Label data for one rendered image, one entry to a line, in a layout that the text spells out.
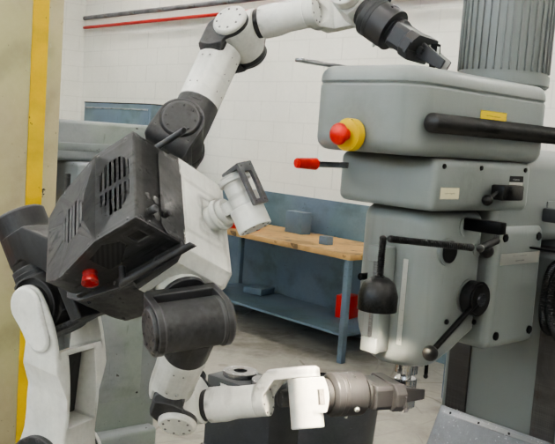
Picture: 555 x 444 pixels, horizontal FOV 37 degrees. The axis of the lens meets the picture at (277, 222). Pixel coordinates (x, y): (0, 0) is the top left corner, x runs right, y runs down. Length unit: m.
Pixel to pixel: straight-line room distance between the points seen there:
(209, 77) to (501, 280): 0.74
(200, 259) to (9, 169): 1.60
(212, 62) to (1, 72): 1.34
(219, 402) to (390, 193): 0.54
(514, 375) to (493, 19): 0.82
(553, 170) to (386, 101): 0.55
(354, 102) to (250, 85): 7.07
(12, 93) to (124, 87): 7.56
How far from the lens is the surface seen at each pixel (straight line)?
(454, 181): 1.57
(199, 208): 1.58
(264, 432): 2.06
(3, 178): 3.02
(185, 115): 1.67
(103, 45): 11.06
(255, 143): 8.47
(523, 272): 1.82
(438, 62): 1.67
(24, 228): 1.78
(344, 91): 1.55
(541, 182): 1.85
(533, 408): 2.03
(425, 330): 1.62
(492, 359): 2.07
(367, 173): 1.62
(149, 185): 1.49
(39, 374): 1.80
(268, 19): 1.82
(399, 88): 1.47
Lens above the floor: 1.75
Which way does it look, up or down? 6 degrees down
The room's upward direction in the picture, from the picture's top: 4 degrees clockwise
